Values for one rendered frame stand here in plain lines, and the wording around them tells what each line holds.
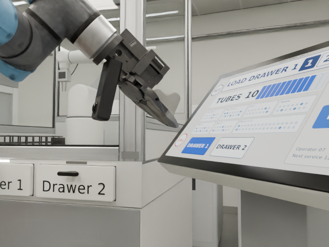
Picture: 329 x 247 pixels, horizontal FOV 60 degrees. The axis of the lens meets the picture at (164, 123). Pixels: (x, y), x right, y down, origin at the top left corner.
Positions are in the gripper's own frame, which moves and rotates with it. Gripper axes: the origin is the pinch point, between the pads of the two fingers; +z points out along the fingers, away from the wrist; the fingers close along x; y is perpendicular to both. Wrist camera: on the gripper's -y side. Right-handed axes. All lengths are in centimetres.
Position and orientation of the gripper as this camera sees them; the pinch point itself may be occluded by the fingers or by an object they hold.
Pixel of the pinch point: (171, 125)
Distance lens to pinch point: 59.1
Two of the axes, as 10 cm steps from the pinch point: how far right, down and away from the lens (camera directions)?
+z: 6.9, 6.6, 3.1
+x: -4.3, 0.3, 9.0
